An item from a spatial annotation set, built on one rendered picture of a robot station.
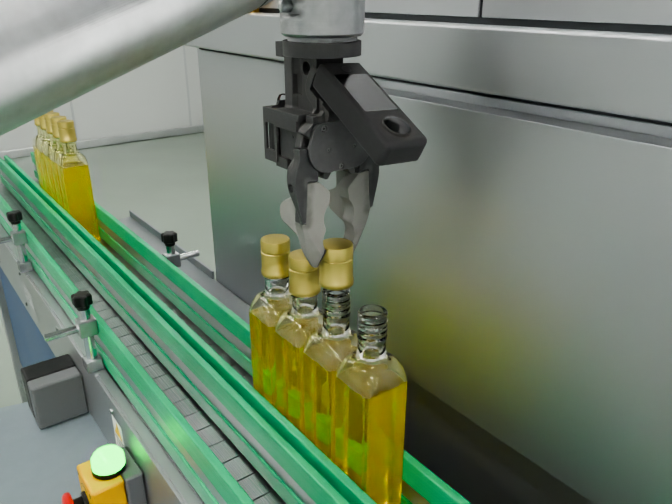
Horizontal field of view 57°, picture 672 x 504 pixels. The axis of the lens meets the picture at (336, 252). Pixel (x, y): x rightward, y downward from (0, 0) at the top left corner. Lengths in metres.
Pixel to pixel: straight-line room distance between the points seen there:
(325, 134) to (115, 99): 6.09
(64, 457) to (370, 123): 0.78
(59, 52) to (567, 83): 0.40
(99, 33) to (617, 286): 0.43
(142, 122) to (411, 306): 6.11
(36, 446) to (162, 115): 5.84
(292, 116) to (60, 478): 0.70
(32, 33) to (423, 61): 0.45
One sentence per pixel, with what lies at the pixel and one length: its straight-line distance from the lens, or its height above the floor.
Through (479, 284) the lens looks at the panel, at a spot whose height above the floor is 1.15.
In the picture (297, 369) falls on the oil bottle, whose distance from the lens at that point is 0.70.
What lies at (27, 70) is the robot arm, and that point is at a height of 1.39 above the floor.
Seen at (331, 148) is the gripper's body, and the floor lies 1.29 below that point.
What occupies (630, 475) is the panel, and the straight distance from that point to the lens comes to 0.63.
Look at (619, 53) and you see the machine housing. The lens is 0.54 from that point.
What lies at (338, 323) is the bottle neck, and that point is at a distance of 0.64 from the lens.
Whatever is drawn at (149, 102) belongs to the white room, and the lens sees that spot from 6.75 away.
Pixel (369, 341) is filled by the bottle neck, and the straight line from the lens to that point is 0.60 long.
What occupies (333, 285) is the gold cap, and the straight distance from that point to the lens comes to 0.62.
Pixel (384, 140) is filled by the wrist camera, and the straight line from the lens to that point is 0.50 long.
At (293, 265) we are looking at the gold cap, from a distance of 0.66.
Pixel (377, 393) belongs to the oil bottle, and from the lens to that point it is 0.61.
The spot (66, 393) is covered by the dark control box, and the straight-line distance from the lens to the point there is 1.15.
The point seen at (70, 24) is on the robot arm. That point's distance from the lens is 0.31.
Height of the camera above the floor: 1.43
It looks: 23 degrees down
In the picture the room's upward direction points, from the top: straight up
